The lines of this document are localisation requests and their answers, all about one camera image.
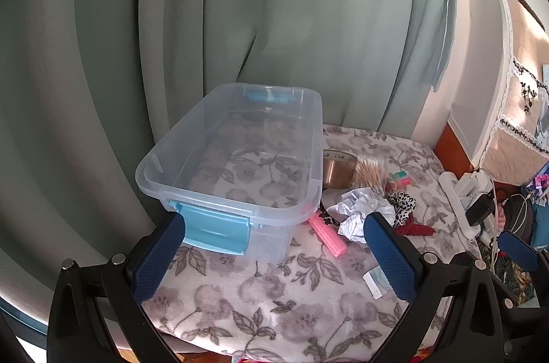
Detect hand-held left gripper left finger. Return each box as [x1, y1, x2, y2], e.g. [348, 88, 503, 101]
[46, 212, 186, 363]

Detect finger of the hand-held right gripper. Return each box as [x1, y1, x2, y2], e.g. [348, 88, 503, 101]
[498, 230, 540, 273]

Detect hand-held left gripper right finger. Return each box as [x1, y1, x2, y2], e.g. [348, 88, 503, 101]
[362, 211, 504, 363]

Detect red hair claw clip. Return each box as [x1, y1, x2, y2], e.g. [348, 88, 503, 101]
[394, 215, 436, 238]

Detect leopard print scrunchie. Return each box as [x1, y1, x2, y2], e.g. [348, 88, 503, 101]
[386, 191, 418, 229]

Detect clear plastic storage box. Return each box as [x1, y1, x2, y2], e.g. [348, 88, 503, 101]
[135, 82, 324, 263]

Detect white paper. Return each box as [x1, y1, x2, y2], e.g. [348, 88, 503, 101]
[328, 188, 395, 246]

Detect pink hair roller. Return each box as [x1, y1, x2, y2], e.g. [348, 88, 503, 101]
[306, 211, 348, 258]

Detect brown tape roll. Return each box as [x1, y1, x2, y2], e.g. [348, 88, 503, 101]
[322, 149, 359, 190]

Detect small white box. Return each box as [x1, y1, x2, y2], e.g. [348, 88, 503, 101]
[362, 265, 393, 299]

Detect dark floral cloth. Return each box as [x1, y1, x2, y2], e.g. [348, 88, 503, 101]
[484, 247, 535, 306]

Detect black charger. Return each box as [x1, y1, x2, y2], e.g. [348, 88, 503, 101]
[465, 194, 498, 226]

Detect white USB charger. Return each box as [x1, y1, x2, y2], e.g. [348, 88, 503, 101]
[457, 172, 492, 196]

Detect pack of cotton swabs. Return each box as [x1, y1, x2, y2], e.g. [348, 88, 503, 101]
[352, 157, 391, 194]

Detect white power strip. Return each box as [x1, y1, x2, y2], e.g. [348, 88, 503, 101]
[438, 171, 494, 241]

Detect grey floral blanket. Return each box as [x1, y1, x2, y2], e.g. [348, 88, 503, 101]
[141, 123, 485, 361]

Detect beige lace cover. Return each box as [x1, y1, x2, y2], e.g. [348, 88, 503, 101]
[478, 0, 549, 186]

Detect white headboard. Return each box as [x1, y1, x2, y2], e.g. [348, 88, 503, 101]
[450, 0, 515, 175]

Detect green curtain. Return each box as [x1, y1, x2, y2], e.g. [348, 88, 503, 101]
[0, 0, 459, 329]

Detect pink and teal hair ties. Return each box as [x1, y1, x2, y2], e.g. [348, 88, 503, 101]
[386, 171, 412, 190]

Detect wooden bed frame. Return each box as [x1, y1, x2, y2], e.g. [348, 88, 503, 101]
[433, 120, 477, 175]

